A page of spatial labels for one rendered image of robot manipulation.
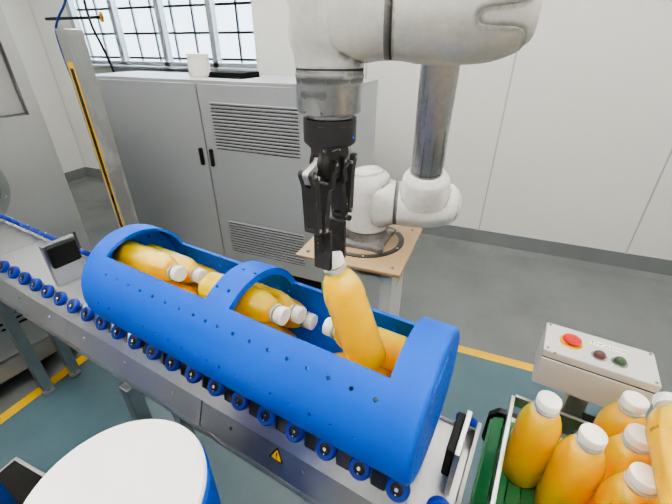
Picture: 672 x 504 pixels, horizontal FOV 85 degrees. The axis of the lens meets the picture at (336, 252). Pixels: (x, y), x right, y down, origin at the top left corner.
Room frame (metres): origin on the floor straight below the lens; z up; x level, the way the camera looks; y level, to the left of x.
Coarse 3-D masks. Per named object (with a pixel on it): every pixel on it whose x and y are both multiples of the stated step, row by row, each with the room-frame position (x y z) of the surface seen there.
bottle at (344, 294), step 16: (336, 272) 0.52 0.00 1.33; (352, 272) 0.53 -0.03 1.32; (336, 288) 0.50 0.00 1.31; (352, 288) 0.50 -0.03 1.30; (336, 304) 0.49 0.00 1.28; (352, 304) 0.49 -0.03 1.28; (368, 304) 0.51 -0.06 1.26; (336, 320) 0.49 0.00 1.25; (352, 320) 0.48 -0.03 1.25; (368, 320) 0.49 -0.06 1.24; (352, 336) 0.48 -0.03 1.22; (368, 336) 0.48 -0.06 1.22; (352, 352) 0.47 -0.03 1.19; (368, 352) 0.47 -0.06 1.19; (384, 352) 0.49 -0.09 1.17
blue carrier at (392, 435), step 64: (192, 256) 0.95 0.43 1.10; (128, 320) 0.66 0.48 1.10; (192, 320) 0.58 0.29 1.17; (320, 320) 0.72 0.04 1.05; (384, 320) 0.64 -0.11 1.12; (256, 384) 0.47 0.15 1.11; (320, 384) 0.42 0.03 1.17; (384, 384) 0.40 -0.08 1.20; (448, 384) 0.53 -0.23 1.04; (384, 448) 0.34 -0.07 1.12
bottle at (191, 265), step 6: (150, 246) 0.91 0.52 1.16; (156, 246) 0.91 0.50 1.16; (168, 252) 0.87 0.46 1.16; (174, 252) 0.88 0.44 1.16; (180, 258) 0.84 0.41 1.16; (186, 258) 0.85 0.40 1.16; (180, 264) 0.82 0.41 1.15; (186, 264) 0.82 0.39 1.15; (192, 264) 0.83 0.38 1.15; (192, 270) 0.81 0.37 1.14; (186, 276) 0.80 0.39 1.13; (180, 282) 0.82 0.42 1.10; (186, 282) 0.81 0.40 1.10
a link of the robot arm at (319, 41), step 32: (288, 0) 0.52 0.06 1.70; (320, 0) 0.49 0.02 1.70; (352, 0) 0.48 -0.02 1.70; (384, 0) 0.48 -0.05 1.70; (288, 32) 0.53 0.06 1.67; (320, 32) 0.49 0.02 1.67; (352, 32) 0.48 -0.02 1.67; (384, 32) 0.48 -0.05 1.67; (320, 64) 0.50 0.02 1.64; (352, 64) 0.51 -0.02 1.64
